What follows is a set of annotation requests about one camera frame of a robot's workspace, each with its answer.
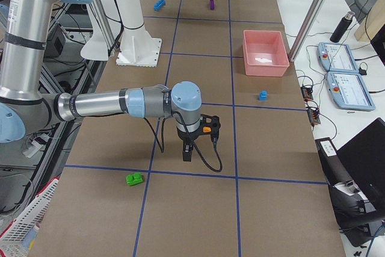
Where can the pink plastic box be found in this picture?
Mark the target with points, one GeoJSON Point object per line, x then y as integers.
{"type": "Point", "coordinates": [264, 53]}

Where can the purple block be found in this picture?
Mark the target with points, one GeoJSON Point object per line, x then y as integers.
{"type": "Point", "coordinates": [211, 4]}

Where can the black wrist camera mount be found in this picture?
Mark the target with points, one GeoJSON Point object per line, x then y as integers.
{"type": "Point", "coordinates": [210, 121]}

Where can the teach pendant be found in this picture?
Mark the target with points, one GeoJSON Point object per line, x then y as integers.
{"type": "Point", "coordinates": [336, 57]}
{"type": "Point", "coordinates": [349, 92]}

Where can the orange usb hub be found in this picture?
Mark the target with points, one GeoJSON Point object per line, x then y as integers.
{"type": "Point", "coordinates": [313, 115]}
{"type": "Point", "coordinates": [307, 92]}

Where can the black bottle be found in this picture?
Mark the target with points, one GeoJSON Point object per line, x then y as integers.
{"type": "Point", "coordinates": [342, 27]}

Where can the black laptop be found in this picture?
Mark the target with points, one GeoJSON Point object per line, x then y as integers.
{"type": "Point", "coordinates": [363, 159]}

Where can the upper teach pendant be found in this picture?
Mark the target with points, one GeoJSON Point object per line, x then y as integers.
{"type": "Point", "coordinates": [336, 57]}

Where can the aluminium frame post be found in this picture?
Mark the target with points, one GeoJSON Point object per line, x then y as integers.
{"type": "Point", "coordinates": [306, 26]}

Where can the white plastic basket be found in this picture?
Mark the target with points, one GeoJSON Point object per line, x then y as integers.
{"type": "Point", "coordinates": [19, 236]}

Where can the lower teach pendant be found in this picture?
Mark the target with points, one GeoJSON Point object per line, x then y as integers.
{"type": "Point", "coordinates": [349, 92]}

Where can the white camera stand post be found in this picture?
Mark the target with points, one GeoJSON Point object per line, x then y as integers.
{"type": "Point", "coordinates": [137, 47]}

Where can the long blue block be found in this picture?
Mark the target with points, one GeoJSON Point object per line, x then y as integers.
{"type": "Point", "coordinates": [159, 4]}

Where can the small blue block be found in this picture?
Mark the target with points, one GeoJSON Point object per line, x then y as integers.
{"type": "Point", "coordinates": [263, 95]}

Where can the green block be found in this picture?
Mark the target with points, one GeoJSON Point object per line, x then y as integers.
{"type": "Point", "coordinates": [134, 179]}

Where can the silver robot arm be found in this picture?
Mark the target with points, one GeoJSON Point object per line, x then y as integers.
{"type": "Point", "coordinates": [25, 110]}

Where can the upper orange usb hub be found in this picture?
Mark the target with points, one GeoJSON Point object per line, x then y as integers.
{"type": "Point", "coordinates": [307, 92]}

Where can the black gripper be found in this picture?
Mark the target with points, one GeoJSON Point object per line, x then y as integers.
{"type": "Point", "coordinates": [183, 136]}

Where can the lower orange usb hub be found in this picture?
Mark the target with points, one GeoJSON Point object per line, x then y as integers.
{"type": "Point", "coordinates": [313, 115]}

